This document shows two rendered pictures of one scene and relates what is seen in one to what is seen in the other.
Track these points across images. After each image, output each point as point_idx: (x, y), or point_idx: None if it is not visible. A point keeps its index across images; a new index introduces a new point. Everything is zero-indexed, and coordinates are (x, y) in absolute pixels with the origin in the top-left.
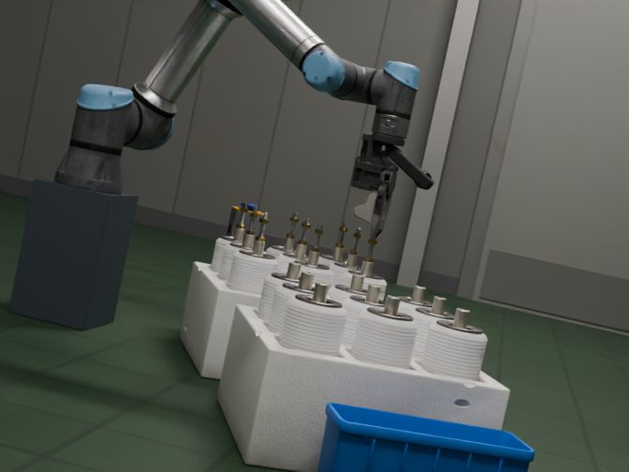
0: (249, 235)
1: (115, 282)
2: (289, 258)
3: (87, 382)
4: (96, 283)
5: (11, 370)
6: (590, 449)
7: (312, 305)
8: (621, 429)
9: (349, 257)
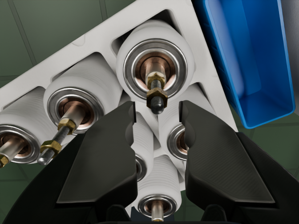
0: (163, 220)
1: (134, 217)
2: (150, 170)
3: (295, 152)
4: (167, 218)
5: (297, 176)
6: None
7: None
8: None
9: (79, 125)
